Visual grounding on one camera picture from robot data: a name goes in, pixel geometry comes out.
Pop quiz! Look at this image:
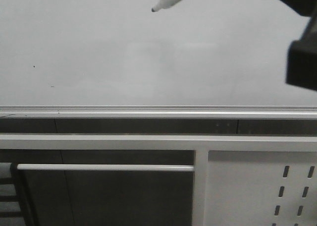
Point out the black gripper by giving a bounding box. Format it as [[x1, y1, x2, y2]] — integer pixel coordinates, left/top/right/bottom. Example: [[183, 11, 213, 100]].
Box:
[[280, 0, 317, 91]]

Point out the white perforated metal panel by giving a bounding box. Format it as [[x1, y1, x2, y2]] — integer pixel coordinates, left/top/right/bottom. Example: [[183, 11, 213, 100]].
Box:
[[205, 151, 317, 226]]

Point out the white horizontal metal bar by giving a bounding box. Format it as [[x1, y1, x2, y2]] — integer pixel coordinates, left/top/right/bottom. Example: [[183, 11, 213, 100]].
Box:
[[17, 164, 194, 172]]

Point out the white metal stand frame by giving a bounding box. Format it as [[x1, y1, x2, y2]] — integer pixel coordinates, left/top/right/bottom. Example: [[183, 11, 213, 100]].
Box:
[[0, 134, 317, 226]]

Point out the white whiteboard with aluminium frame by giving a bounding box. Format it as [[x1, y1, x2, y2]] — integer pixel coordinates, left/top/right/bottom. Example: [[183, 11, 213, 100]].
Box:
[[0, 0, 317, 118]]

